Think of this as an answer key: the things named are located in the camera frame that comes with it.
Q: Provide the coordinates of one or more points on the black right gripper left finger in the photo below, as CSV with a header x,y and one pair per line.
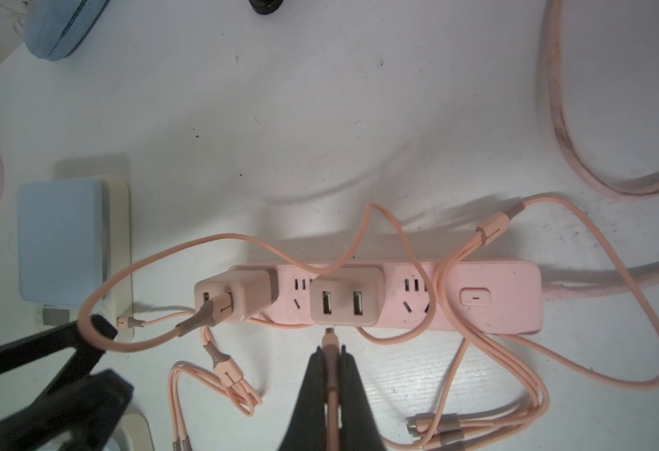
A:
x,y
307,429

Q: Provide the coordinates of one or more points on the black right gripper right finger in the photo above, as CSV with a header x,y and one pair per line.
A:
x,y
359,431

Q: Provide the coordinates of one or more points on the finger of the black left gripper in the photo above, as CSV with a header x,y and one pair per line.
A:
x,y
85,413
75,372

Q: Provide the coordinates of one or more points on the pink USB charger adapter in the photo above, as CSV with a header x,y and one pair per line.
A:
x,y
236,295

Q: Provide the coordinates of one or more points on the blue kitchen scale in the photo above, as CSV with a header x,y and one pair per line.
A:
x,y
73,235
131,434

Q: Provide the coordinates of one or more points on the pink power strip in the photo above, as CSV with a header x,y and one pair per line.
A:
x,y
495,296

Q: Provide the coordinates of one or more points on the blue glasses case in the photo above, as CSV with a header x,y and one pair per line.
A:
x,y
54,29

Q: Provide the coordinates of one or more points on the black stapler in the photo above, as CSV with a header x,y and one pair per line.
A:
x,y
265,7

